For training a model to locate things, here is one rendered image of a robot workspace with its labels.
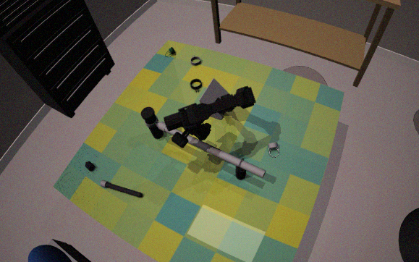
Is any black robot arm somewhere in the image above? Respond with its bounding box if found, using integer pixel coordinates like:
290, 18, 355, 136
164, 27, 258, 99
164, 86, 256, 140

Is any grey faceted cup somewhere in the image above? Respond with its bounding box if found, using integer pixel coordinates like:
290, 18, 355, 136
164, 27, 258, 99
144, 117, 166, 132

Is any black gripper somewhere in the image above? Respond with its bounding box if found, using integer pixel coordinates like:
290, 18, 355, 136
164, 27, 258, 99
171, 126, 195, 148

